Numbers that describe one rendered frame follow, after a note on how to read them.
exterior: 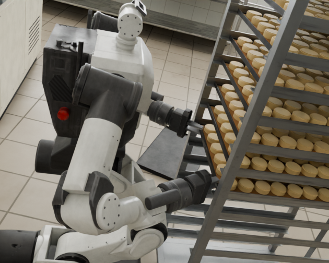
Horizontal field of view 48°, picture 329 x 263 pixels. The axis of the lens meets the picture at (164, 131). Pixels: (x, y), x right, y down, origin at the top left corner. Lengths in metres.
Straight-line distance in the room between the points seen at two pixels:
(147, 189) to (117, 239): 0.53
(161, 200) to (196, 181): 0.15
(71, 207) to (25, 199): 1.45
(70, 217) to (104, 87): 0.29
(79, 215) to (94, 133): 0.17
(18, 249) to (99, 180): 0.87
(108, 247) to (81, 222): 0.73
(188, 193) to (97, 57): 0.45
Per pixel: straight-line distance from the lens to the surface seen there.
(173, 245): 1.94
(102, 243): 1.54
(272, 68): 0.92
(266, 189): 1.23
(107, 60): 0.99
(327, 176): 1.28
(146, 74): 1.01
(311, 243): 1.44
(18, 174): 2.42
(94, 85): 0.86
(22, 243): 1.60
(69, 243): 1.60
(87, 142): 0.81
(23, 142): 2.68
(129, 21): 1.01
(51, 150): 1.26
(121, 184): 1.25
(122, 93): 0.87
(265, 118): 1.02
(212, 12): 5.43
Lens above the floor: 1.58
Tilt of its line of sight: 32 degrees down
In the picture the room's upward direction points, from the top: 15 degrees clockwise
